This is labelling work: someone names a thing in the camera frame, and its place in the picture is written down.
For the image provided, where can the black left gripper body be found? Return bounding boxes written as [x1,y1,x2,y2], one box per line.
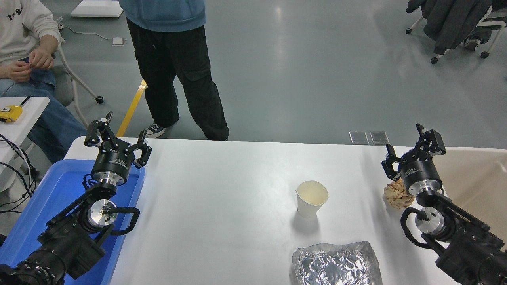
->
[92,144,135,182]

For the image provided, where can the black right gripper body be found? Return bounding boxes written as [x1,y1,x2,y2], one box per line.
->
[399,157,442,190]

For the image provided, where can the white paper cup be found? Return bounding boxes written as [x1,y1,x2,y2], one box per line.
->
[295,180,329,219]

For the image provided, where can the crumpled tan paper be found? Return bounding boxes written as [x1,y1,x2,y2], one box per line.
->
[383,180,416,210]

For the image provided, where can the person's left hand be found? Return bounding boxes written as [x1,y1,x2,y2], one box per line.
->
[29,47,55,70]

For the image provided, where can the person's right hand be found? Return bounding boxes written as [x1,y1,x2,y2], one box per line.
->
[5,59,34,83]

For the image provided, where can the metal floor plate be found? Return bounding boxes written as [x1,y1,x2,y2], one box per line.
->
[349,131,370,146]
[370,131,391,145]

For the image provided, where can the white-framed wheeled chair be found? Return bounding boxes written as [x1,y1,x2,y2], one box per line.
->
[53,40,105,128]

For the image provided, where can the large pale bin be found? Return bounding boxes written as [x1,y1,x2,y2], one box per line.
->
[432,146,507,252]

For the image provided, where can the blue plastic tray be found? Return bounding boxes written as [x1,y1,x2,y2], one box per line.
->
[0,159,146,285]

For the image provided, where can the small white table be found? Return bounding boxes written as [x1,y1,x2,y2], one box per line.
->
[0,96,50,191]

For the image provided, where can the yellow tape measure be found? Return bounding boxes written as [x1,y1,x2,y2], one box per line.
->
[0,105,23,124]

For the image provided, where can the person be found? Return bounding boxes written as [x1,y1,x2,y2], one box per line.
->
[0,0,89,165]
[118,0,230,141]

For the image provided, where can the crumpled foil tray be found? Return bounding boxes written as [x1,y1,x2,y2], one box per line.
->
[292,241,383,285]

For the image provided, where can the dark grey coat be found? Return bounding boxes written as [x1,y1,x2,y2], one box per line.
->
[406,0,494,55]

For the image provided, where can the white flat board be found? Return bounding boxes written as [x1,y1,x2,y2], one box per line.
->
[71,0,124,18]

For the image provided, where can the white wheeled chair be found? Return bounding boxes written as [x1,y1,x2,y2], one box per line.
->
[405,0,507,65]

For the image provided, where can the black cables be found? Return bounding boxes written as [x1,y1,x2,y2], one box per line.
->
[0,133,39,215]

